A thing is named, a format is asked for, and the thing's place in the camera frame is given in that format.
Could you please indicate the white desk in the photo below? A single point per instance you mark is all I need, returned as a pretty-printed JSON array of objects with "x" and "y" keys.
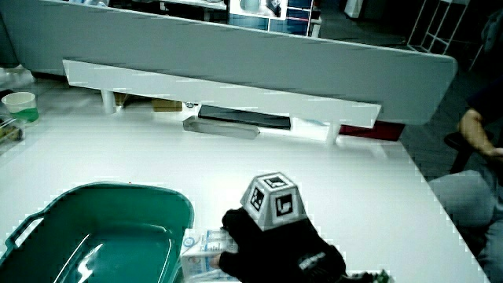
[{"x": 314, "y": 173}]

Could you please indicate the white green paper cup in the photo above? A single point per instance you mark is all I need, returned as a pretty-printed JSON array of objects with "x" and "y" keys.
[{"x": 20, "y": 105}]

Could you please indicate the black chair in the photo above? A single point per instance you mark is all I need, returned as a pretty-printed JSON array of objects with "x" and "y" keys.
[{"x": 460, "y": 147}]

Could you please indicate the white blue milk carton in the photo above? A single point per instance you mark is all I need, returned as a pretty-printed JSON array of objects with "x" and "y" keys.
[{"x": 200, "y": 245}]

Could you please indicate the person's right hand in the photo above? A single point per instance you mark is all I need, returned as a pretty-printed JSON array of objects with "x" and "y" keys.
[{"x": 275, "y": 251}]

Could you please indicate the brown cardboard box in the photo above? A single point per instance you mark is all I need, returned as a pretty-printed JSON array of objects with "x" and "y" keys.
[{"x": 167, "y": 105}]

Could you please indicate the blue white storage shelf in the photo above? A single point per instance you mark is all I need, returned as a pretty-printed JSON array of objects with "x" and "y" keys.
[{"x": 291, "y": 19}]

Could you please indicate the black keyboard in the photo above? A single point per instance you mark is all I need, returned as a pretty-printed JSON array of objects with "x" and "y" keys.
[{"x": 243, "y": 117}]

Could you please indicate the red box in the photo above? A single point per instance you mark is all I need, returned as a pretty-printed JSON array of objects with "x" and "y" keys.
[{"x": 373, "y": 131}]

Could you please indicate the another person's forearm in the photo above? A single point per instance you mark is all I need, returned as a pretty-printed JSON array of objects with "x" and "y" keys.
[{"x": 472, "y": 129}]

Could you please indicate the gray desk partition panel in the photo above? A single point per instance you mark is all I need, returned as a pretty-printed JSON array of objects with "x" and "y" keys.
[{"x": 236, "y": 55}]

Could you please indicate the clear plastic container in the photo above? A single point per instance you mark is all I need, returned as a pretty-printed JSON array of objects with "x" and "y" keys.
[{"x": 9, "y": 131}]

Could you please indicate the gray pencil case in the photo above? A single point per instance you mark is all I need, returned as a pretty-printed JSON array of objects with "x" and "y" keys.
[{"x": 220, "y": 128}]

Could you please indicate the white desktop shelf riser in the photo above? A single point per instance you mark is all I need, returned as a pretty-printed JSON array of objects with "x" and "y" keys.
[{"x": 220, "y": 92}]

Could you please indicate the white metal rack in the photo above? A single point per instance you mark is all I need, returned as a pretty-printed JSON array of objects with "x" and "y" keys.
[{"x": 436, "y": 27}]

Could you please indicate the green plastic basket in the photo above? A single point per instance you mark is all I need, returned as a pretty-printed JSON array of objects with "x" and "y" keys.
[{"x": 118, "y": 220}]

